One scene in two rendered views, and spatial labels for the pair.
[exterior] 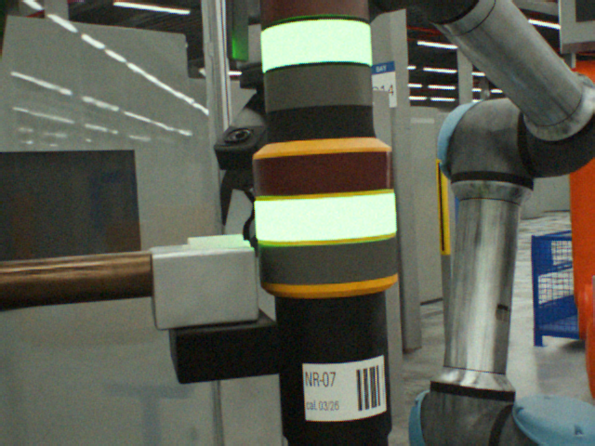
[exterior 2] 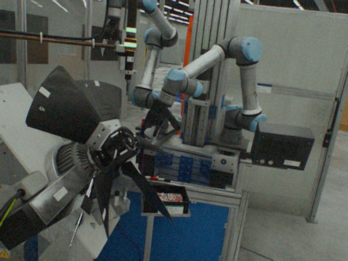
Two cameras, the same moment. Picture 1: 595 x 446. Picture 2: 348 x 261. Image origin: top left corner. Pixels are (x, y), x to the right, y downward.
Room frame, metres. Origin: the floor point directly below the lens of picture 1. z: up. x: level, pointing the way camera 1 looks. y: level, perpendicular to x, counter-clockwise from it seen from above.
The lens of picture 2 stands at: (-0.90, 0.13, 1.57)
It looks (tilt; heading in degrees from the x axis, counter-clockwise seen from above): 15 degrees down; 342
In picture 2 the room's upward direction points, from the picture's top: 7 degrees clockwise
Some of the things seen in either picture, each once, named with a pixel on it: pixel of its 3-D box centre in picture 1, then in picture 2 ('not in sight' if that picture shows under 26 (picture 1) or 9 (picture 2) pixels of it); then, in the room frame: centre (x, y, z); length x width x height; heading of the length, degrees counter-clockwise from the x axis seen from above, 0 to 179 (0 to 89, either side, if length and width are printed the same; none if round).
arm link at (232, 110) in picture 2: not in sight; (235, 115); (0.71, -0.73, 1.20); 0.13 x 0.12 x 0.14; 21
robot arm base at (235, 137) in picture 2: not in sight; (231, 132); (0.72, -0.73, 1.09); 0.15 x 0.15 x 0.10
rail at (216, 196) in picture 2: not in sight; (157, 186); (0.55, -0.24, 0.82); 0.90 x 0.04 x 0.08; 67
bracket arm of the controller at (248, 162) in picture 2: not in sight; (262, 164); (0.34, -0.73, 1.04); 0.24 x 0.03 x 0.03; 67
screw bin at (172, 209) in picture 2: not in sight; (165, 199); (0.37, -0.24, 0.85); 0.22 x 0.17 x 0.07; 82
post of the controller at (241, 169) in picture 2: not in sight; (240, 175); (0.38, -0.64, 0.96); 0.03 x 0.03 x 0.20; 67
